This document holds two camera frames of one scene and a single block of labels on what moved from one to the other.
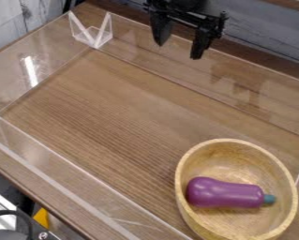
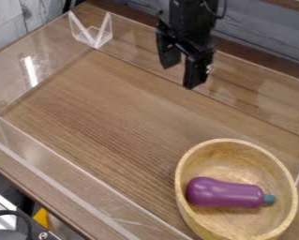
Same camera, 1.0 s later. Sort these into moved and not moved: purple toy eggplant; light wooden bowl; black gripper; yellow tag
Moved: black gripper
Not moved: yellow tag; purple toy eggplant; light wooden bowl
